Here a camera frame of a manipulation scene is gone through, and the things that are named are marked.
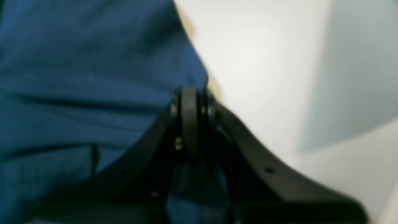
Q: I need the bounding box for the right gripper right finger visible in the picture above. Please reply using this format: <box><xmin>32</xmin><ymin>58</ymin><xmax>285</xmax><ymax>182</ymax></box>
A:
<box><xmin>182</xmin><ymin>87</ymin><xmax>368</xmax><ymax>224</ymax></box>

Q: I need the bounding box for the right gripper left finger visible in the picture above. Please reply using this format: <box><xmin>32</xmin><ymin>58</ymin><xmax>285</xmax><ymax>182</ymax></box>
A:
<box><xmin>29</xmin><ymin>89</ymin><xmax>185</xmax><ymax>224</ymax></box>

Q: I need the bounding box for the dark blue T-shirt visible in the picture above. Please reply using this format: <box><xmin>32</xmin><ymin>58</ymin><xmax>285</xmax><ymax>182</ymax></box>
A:
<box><xmin>0</xmin><ymin>0</ymin><xmax>230</xmax><ymax>224</ymax></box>

